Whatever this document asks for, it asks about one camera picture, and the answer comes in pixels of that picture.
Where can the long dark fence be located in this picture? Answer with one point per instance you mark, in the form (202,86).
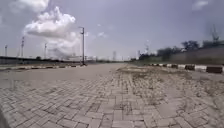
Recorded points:
(20,60)

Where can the row of trees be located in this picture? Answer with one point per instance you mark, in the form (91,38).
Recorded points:
(190,45)

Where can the tall pole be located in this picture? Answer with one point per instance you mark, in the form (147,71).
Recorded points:
(82,46)

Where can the grey brick paved path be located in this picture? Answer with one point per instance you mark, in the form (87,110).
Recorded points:
(100,100)

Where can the grey embankment wall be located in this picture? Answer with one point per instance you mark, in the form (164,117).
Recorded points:
(200,55)

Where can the pole with crossarms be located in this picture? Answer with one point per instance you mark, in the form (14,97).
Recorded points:
(22,46)

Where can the black and white kerb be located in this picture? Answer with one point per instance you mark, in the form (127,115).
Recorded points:
(200,67)
(40,67)

